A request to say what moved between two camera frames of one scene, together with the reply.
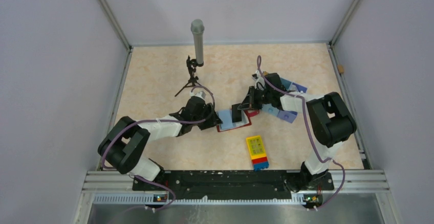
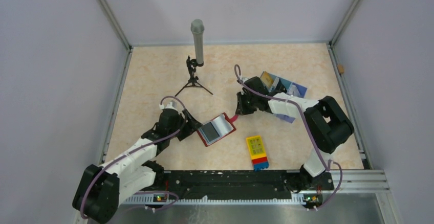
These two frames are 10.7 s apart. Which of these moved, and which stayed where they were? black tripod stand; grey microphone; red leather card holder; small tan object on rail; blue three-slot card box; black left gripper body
Moved: red leather card holder; black left gripper body
Stayed: small tan object on rail; grey microphone; black tripod stand; blue three-slot card box
